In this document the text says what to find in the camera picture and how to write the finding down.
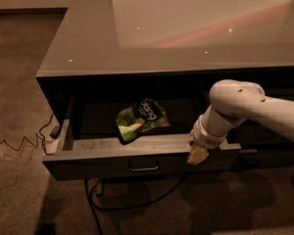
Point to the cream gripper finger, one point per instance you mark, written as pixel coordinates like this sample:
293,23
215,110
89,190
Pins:
197,154

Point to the dark grey drawer cabinet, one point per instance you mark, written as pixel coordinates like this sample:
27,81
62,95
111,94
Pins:
124,51

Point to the black power adapter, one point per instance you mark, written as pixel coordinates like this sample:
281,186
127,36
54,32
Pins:
55,131

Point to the green snack bag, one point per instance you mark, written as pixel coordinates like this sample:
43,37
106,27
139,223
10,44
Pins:
140,118

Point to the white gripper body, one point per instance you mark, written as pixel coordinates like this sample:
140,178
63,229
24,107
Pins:
206,137

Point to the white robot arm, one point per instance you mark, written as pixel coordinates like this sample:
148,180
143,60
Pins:
231,103

